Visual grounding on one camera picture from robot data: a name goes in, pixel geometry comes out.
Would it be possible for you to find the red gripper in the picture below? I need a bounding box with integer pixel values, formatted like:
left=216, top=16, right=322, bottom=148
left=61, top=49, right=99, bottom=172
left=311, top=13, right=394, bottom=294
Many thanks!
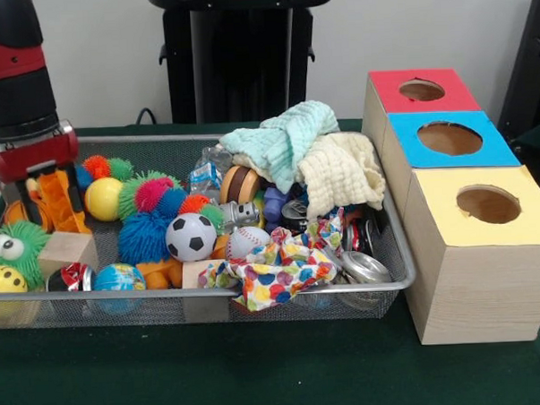
left=0, top=118, right=85, bottom=223

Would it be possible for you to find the orange plastic tray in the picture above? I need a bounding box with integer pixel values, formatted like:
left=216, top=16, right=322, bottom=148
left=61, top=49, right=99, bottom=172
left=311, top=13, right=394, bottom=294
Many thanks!
left=26, top=168, right=93, bottom=237

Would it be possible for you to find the multicolour spiky caterpillar toy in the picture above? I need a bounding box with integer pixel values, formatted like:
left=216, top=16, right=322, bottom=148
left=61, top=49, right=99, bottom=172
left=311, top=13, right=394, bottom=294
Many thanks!
left=116, top=167, right=226, bottom=228

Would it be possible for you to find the light blue waffle cloth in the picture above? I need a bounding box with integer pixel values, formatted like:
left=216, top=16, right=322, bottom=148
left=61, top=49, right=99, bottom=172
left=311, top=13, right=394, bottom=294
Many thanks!
left=219, top=99, right=345, bottom=196

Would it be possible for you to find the cream waffle cloth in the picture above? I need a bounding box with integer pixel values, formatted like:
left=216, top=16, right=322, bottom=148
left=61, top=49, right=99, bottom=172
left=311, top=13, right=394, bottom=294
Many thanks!
left=230, top=130, right=389, bottom=224

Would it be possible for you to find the clear mesh bin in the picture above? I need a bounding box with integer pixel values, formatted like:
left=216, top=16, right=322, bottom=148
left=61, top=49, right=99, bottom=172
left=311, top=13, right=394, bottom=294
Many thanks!
left=0, top=122, right=420, bottom=336

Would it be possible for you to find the wooden box with three holes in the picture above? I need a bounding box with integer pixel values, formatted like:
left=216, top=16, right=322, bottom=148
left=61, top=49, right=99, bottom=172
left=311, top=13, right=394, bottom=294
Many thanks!
left=360, top=63, right=540, bottom=348

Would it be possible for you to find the plain yellow ball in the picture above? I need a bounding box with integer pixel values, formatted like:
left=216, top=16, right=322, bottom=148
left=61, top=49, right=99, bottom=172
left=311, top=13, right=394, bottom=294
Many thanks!
left=83, top=176, right=126, bottom=223

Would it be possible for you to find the green googly-eyed puffer ball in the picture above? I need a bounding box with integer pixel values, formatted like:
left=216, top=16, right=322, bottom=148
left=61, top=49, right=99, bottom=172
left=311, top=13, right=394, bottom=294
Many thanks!
left=0, top=218, right=55, bottom=289

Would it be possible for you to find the large blue spiky ball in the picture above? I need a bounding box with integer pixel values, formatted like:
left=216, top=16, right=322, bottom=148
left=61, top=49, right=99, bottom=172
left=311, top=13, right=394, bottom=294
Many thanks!
left=116, top=211, right=175, bottom=267

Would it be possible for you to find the black and white soccer ball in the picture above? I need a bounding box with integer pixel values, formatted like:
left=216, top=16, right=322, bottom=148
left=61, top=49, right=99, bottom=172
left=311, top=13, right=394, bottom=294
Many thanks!
left=164, top=212, right=219, bottom=263

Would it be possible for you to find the white baseball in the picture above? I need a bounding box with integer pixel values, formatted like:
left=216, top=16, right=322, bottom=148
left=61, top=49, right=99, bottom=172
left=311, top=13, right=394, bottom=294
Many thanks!
left=225, top=224, right=272, bottom=262

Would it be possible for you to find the colourful spotted cloth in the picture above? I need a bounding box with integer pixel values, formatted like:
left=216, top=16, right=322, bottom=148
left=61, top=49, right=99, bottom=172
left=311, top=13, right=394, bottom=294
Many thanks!
left=196, top=207, right=348, bottom=315

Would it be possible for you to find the dark green table cloth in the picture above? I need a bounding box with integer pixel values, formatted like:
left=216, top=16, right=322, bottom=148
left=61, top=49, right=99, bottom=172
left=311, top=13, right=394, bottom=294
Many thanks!
left=0, top=106, right=540, bottom=405

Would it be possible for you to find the black cable loop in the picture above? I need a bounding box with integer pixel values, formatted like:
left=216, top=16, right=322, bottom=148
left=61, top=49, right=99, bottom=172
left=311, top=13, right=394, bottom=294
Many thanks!
left=133, top=107, right=159, bottom=127

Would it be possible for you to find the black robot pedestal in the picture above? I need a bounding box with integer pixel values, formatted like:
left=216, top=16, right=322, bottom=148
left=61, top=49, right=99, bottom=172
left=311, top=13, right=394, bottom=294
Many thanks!
left=147, top=0, right=341, bottom=127

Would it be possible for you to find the black furniture frame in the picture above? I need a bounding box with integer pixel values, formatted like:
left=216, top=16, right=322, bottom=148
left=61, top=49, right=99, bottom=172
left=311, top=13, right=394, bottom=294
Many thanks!
left=492, top=0, right=540, bottom=144

